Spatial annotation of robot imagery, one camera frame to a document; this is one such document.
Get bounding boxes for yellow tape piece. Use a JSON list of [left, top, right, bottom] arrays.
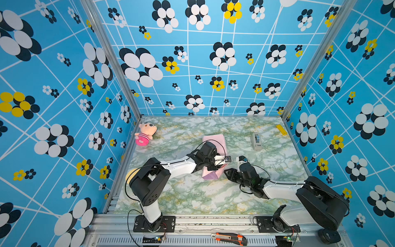
[[276, 125, 288, 136]]

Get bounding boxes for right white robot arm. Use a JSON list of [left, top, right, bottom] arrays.
[[224, 162, 350, 232]]

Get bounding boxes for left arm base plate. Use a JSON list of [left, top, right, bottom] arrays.
[[133, 215, 176, 233]]

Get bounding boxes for purple wrapping paper sheet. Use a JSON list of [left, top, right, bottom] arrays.
[[202, 134, 228, 180]]

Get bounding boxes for black computer mouse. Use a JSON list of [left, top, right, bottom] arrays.
[[317, 228, 341, 245]]

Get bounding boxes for pink plush doll toy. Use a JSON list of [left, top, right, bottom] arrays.
[[135, 122, 157, 146]]

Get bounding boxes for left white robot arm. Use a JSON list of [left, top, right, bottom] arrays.
[[125, 140, 231, 224]]

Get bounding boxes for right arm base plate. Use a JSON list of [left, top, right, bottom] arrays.
[[253, 205, 300, 233]]

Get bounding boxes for red black utility knife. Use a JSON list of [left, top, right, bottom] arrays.
[[211, 233, 248, 246]]

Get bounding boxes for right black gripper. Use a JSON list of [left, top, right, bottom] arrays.
[[223, 168, 252, 190]]

